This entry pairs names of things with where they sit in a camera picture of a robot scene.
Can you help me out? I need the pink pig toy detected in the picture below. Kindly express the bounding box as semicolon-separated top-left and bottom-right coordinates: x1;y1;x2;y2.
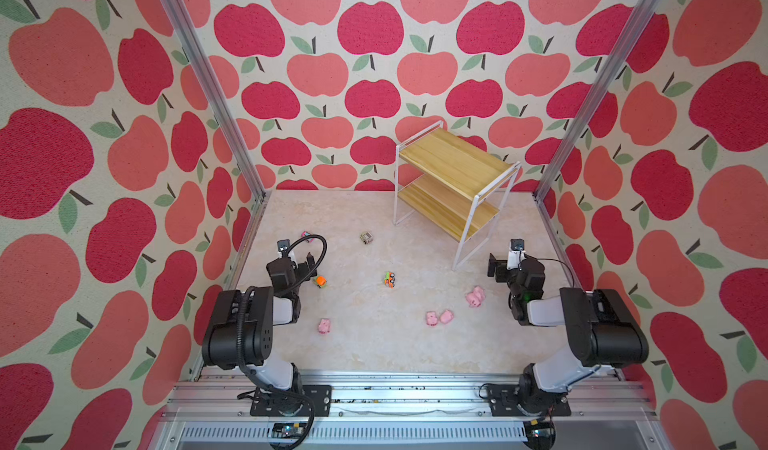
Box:
425;311;439;327
317;318;331;335
473;286;486;301
465;292;484;308
439;310;454;324

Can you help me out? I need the wooden two-tier white-frame shelf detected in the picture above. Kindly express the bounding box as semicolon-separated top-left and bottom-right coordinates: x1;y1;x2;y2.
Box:
392;121;522;269

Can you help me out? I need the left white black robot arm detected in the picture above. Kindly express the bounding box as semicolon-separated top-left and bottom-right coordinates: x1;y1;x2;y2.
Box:
202;254;316;396

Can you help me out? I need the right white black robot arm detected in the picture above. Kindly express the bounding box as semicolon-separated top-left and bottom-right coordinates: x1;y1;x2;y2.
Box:
487;255;649;415

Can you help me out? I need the multicolour toy car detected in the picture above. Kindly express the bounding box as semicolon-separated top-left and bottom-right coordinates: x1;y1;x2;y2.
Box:
383;272;396;288

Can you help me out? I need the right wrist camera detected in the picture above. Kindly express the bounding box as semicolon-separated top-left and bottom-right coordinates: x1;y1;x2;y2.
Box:
507;238;525;270

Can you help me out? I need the black corrugated cable conduit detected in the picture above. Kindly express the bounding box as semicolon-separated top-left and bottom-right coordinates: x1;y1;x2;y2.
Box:
235;233;329;445

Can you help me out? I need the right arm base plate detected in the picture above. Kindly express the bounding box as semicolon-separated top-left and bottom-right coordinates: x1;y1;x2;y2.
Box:
481;384;572;417

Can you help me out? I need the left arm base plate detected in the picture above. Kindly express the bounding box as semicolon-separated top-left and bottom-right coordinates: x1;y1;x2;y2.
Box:
250;385;333;418

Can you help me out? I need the front aluminium rail frame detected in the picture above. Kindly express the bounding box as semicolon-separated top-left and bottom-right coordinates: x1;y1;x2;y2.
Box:
147;368;672;449

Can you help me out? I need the left aluminium frame post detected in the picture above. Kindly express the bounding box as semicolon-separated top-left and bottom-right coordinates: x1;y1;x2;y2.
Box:
160;0;267;204

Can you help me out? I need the aluminium frame post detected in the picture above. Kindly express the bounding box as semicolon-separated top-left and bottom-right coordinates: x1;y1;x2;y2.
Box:
160;0;267;204
533;0;663;207

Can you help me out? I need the right aluminium frame post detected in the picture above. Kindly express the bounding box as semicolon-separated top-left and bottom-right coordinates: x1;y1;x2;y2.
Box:
533;0;663;207

